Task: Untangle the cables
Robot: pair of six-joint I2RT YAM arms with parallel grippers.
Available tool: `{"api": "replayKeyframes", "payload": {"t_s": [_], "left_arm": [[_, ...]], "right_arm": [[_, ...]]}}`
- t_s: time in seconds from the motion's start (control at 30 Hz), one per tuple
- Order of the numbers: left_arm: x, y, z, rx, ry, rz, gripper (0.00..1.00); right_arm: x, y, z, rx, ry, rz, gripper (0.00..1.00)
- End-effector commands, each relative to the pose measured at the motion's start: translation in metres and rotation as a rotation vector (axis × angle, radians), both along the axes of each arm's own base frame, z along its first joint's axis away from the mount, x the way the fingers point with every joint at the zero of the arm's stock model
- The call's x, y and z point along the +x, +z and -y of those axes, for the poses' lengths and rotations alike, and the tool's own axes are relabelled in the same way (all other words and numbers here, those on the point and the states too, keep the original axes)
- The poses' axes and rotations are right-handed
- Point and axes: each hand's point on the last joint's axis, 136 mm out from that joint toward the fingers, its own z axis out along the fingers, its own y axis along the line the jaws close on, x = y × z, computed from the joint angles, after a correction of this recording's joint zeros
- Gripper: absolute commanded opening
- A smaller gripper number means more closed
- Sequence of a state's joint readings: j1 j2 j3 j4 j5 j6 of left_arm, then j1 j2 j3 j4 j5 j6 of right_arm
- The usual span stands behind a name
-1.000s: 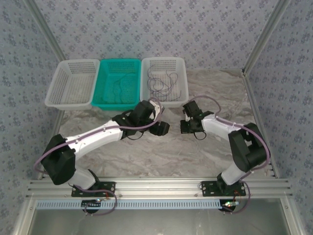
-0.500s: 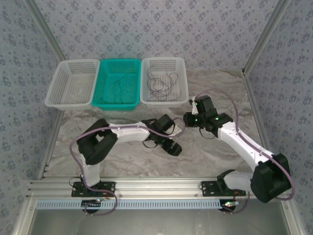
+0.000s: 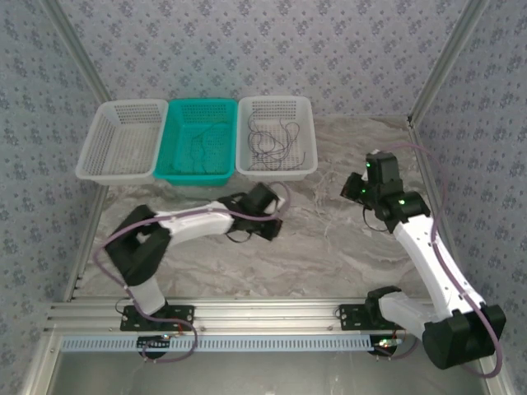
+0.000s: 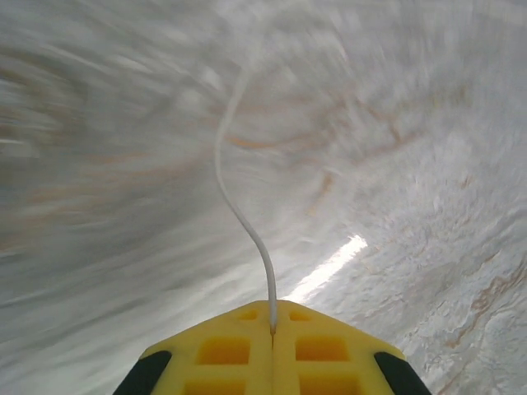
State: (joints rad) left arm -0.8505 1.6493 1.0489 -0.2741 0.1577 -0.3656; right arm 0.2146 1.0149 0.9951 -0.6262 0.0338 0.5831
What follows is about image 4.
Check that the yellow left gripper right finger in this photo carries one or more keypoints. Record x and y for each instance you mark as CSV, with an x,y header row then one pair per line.
x,y
329,362

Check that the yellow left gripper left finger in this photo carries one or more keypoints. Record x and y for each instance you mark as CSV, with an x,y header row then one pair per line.
x,y
214,362

